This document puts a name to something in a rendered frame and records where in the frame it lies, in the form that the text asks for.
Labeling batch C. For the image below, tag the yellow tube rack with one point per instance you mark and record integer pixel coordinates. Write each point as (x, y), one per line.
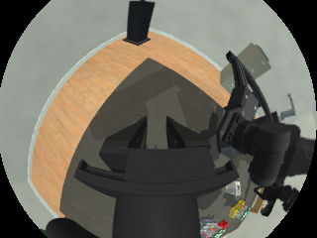
(233, 211)

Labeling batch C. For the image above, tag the red tube rack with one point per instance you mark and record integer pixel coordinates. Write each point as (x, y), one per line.
(223, 222)

